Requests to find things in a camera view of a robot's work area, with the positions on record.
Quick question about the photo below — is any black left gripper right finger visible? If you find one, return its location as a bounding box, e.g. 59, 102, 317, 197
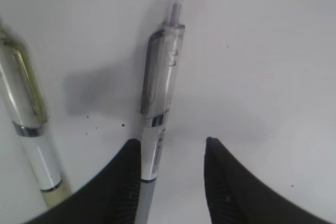
204, 137, 326, 224

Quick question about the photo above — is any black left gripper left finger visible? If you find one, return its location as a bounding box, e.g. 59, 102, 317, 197
30, 139, 141, 224

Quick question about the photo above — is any grey grip pen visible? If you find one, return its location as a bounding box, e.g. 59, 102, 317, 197
134, 0, 185, 223

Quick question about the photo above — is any cream grip pen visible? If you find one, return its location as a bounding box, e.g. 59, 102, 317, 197
1, 25, 70, 208

